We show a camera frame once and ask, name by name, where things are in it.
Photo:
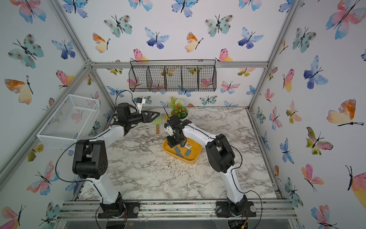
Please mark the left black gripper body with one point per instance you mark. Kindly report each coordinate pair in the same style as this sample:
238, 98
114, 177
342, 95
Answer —
135, 119

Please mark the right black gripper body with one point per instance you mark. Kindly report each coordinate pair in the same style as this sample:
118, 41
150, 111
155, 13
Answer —
174, 134

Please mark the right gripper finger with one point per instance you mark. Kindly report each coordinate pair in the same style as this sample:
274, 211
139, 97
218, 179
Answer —
174, 141
168, 129

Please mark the yellow plastic storage box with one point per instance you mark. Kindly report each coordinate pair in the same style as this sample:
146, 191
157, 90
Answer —
195, 151

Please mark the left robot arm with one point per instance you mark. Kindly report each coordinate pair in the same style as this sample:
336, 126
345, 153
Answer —
90, 161

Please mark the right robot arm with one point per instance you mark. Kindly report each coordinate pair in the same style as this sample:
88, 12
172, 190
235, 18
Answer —
220, 156

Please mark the yellow toy shovel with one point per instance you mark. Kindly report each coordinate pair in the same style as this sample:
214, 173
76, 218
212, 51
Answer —
167, 117

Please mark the white pot artificial plant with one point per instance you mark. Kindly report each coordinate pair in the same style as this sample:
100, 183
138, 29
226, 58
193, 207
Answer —
178, 107

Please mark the green garden fork wooden handle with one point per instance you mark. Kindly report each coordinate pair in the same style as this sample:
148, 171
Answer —
157, 123

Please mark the black wire wall basket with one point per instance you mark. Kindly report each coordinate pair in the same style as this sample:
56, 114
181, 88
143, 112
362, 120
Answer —
173, 76

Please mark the white mesh wall basket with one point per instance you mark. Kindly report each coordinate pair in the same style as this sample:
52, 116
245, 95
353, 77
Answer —
73, 120

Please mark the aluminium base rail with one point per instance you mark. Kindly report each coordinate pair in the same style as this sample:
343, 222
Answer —
182, 209

